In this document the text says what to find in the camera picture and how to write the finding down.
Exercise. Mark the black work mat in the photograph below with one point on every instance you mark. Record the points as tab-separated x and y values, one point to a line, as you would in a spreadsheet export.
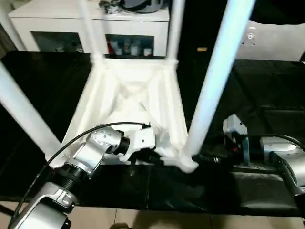
262	83

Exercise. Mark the black table frame leg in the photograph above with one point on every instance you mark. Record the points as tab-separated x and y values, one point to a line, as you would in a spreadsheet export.
6	210

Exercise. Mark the dark robot lower body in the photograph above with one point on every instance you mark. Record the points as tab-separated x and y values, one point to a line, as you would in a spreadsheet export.
121	226

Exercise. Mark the white plastic table top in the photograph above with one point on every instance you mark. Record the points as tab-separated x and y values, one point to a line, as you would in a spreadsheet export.
100	95

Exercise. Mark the black cabinet with yellow label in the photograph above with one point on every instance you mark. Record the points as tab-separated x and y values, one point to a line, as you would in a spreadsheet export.
200	28

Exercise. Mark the white glass-door cabinet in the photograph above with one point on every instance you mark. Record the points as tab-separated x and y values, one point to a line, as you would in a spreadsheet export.
47	23

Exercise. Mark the grey helmet on cabinet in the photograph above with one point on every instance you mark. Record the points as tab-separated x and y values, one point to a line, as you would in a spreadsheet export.
143	5

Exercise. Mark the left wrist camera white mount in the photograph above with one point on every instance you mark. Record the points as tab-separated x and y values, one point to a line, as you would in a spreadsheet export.
143	138

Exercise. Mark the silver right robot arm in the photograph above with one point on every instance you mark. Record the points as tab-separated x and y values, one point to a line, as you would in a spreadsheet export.
286	164

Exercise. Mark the dark clutter on cabinet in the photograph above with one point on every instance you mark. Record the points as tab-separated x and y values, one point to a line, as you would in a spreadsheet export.
110	7

